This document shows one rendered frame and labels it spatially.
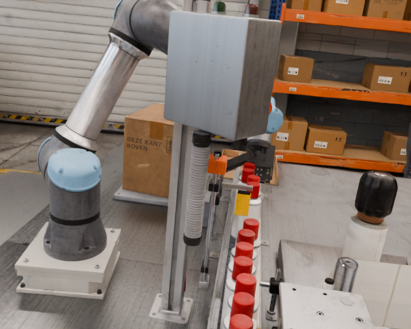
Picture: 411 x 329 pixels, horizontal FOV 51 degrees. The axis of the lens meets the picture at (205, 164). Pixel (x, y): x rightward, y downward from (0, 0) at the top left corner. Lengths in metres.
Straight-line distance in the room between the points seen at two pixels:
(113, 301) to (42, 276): 0.17
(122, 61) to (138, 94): 4.16
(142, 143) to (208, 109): 0.80
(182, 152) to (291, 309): 0.41
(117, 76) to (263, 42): 0.50
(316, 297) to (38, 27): 5.10
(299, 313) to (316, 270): 0.62
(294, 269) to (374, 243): 0.22
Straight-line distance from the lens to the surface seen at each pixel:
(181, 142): 0.84
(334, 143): 4.83
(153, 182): 1.53
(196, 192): 0.75
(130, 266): 1.18
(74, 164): 1.01
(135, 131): 1.50
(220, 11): 0.78
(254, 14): 0.74
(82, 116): 1.12
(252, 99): 0.70
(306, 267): 1.18
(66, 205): 1.02
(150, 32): 1.02
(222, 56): 0.69
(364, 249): 1.05
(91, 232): 1.06
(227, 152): 2.10
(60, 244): 1.06
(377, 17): 4.68
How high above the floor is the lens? 1.47
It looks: 19 degrees down
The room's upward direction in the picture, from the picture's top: 6 degrees clockwise
